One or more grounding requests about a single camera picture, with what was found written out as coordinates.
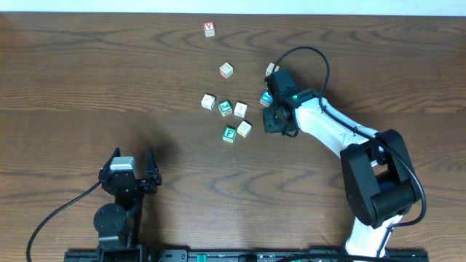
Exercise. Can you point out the plain yellowish wooden block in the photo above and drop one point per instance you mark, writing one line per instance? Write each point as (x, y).
(244, 129)

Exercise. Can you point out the red U wooden block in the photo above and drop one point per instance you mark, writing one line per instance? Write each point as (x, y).
(226, 70)

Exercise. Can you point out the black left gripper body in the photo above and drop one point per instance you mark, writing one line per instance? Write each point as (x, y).
(140, 187)

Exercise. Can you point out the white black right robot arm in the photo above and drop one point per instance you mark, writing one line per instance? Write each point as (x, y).
(379, 180)

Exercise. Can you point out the wooden block letter A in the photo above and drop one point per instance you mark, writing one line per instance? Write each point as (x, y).
(208, 101)

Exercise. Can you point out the green J wooden block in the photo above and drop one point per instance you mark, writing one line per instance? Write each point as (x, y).
(225, 108)

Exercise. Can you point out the plain wooden block far right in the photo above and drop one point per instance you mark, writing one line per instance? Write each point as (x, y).
(271, 68)

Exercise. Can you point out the green F wooden block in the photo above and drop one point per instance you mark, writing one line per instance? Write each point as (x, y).
(229, 134)

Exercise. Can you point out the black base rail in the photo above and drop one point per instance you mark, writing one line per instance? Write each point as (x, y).
(205, 256)

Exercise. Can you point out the wooden block apple picture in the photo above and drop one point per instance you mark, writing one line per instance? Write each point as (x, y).
(240, 109)

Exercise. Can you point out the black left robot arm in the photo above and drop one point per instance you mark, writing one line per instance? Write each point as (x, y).
(118, 223)

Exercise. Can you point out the blue wooden block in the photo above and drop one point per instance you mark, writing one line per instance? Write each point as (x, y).
(266, 99)

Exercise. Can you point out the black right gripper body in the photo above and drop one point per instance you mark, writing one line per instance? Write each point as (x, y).
(274, 123)

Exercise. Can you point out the red V wooden block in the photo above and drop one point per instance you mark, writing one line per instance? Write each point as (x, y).
(209, 29)

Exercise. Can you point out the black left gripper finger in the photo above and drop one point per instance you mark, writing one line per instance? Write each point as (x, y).
(151, 165)
(116, 153)

